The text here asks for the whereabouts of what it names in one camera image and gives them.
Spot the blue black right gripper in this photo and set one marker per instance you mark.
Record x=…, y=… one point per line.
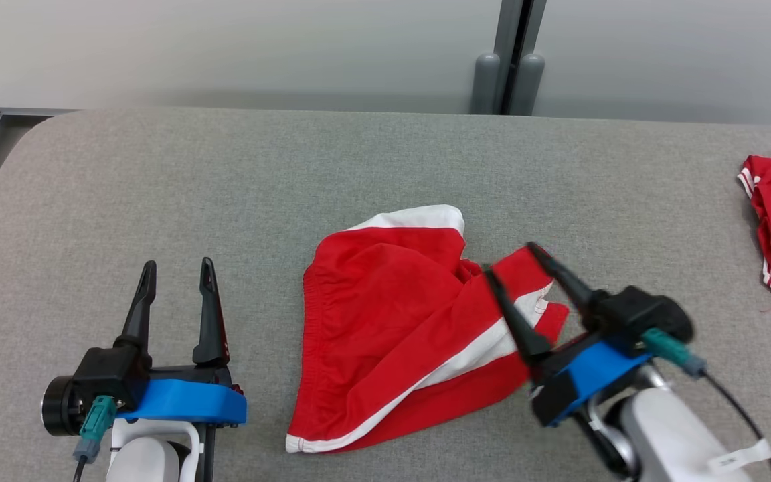
x=586, y=375

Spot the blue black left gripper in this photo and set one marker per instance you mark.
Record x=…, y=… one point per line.
x=191, y=405

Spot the red shorts with white stripe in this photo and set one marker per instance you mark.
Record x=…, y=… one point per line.
x=385, y=314

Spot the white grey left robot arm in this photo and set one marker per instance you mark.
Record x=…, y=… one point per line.
x=144, y=462

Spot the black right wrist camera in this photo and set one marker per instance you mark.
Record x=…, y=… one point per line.
x=633, y=311

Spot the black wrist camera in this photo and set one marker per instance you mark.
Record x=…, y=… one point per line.
x=108, y=375
x=633, y=311

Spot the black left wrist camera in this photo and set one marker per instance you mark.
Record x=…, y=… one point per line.
x=108, y=375

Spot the grey partition post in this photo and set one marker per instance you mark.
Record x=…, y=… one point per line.
x=506, y=53

